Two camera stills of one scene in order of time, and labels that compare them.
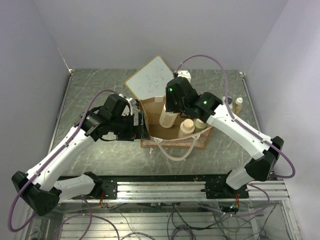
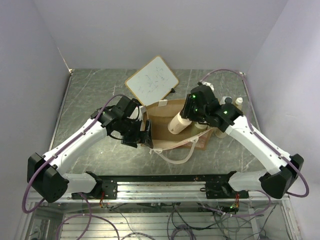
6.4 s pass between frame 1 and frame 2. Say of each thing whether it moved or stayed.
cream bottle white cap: moved
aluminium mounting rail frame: stayed
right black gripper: moved
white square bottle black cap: stayed
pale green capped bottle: stayed
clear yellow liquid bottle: stayed
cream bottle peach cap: moved
